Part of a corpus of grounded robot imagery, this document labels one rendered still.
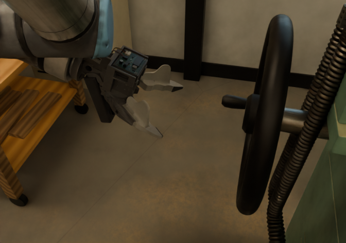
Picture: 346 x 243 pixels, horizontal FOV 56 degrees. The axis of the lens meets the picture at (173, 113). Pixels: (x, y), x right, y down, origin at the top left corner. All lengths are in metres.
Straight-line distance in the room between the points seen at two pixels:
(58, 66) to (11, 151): 0.85
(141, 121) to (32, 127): 0.95
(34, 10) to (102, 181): 1.13
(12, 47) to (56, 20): 0.13
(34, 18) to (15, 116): 1.17
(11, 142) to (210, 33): 1.13
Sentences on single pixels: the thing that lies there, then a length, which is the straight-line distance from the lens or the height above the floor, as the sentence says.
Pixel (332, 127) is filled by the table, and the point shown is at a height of 0.86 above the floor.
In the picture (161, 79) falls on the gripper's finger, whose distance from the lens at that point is 0.66.
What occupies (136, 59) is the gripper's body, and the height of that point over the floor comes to 0.82.
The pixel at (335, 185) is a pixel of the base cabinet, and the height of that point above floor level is 0.60.
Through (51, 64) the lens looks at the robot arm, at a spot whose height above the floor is 0.82.
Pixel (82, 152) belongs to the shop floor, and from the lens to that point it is 1.57.
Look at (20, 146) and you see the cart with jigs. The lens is 1.43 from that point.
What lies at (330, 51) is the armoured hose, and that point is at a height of 0.91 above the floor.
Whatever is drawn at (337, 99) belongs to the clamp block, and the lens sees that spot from 0.44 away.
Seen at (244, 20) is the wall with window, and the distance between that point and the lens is 1.80.
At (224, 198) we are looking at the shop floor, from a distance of 1.37.
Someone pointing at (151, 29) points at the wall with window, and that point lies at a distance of 1.91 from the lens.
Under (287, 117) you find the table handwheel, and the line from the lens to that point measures 0.48.
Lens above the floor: 1.13
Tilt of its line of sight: 42 degrees down
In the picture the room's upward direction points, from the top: straight up
